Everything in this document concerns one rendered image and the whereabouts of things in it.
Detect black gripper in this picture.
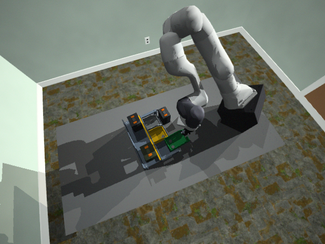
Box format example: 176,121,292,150
180,128,193,137

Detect grey open bin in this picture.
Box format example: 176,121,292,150
142,115,161,131

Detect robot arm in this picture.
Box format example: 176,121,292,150
159,6,257,131

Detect yellow open bin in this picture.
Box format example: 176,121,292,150
148,126,167,144

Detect green bin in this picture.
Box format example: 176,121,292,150
164,130,189,152

